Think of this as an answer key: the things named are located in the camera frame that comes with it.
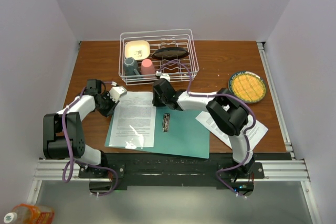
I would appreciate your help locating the orange drink bottle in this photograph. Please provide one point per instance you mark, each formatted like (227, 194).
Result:
(24, 213)

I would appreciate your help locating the printed paper sheet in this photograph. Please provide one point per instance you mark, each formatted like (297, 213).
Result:
(133, 122)

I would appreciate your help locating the cream square bowl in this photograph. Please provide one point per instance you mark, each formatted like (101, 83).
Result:
(137, 49)

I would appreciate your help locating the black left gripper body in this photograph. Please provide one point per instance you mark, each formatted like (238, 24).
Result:
(107, 106)

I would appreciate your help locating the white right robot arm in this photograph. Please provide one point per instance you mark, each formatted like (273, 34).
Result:
(232, 116)

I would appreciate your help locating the white wire dish rack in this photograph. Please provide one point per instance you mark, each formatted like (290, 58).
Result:
(178, 69)

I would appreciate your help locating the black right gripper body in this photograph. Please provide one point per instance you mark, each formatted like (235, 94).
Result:
(159, 101)

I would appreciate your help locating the metal folder clip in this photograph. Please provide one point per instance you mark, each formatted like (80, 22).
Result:
(166, 122)

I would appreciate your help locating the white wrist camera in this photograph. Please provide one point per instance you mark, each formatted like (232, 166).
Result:
(117, 92)
(161, 75)

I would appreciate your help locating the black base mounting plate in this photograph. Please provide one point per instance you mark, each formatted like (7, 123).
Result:
(146, 169)

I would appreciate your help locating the dark brown oval plate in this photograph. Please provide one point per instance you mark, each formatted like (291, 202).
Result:
(170, 53)

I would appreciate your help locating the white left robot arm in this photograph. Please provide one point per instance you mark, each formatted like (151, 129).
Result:
(63, 136)

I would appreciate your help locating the pink cup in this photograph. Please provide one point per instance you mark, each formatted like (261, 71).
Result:
(147, 68)

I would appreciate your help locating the grey-blue mug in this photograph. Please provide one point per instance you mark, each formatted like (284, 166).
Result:
(131, 67)

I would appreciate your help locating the yellow patterned round plate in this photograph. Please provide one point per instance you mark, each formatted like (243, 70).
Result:
(247, 86)

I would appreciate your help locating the right side aluminium rail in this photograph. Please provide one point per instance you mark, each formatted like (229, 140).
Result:
(282, 124)

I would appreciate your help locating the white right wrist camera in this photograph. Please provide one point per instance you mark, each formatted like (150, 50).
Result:
(161, 75)

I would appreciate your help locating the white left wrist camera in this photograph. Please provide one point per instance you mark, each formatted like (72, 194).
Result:
(117, 92)

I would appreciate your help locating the teal file folder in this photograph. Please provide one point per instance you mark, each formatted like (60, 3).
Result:
(185, 137)

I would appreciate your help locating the remaining printed paper stack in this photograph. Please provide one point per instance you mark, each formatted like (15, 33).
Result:
(254, 135)

